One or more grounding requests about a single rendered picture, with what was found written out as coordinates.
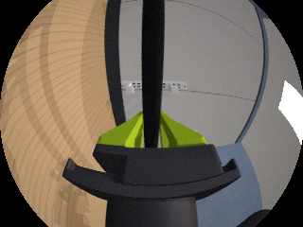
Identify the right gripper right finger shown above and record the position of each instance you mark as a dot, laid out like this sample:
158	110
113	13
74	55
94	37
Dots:
178	134

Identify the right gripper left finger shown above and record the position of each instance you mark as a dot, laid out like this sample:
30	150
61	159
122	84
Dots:
125	134

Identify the grey wall panel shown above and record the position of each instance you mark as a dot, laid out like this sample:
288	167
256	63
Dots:
215	46

